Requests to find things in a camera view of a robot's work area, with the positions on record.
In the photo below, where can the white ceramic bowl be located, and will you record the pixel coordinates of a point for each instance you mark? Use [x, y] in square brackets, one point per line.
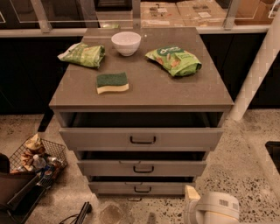
[126, 42]

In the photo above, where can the black wire basket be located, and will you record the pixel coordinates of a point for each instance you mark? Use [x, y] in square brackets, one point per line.
[55, 158]

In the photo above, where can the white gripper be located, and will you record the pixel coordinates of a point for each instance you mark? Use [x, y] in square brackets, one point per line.
[210, 207]

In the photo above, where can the right cardboard box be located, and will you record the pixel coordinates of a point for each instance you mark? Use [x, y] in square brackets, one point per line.
[201, 13]

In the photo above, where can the dark brown bin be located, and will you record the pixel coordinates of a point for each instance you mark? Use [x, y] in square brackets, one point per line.
[19, 193]

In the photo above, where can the left green chip bag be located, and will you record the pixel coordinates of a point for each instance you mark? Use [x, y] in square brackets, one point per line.
[83, 55]

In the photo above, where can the left cardboard box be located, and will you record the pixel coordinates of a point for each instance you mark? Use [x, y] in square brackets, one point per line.
[160, 14]

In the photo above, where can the grey drawer cabinet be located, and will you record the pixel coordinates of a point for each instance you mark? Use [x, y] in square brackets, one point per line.
[151, 88]

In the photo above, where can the cardboard box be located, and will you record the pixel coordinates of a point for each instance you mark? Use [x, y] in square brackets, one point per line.
[201, 13]
[160, 14]

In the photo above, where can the green yellow sponge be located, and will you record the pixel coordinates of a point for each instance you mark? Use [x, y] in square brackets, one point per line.
[116, 82]

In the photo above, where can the grey drawer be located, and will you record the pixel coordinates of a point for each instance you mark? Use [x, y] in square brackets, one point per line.
[142, 163]
[140, 131]
[140, 186]

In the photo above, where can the green chip bag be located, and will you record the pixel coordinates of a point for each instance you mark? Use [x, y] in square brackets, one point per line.
[175, 60]
[83, 55]

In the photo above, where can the right green chip bag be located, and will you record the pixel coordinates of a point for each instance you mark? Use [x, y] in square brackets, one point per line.
[175, 60]

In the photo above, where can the clear plastic water bottle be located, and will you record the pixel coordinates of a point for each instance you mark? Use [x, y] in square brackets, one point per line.
[38, 162]

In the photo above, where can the crumpled tan snack bag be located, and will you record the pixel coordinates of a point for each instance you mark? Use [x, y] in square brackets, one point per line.
[32, 146]

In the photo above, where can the white diagonal post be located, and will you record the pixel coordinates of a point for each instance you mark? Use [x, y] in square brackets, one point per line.
[265, 57]

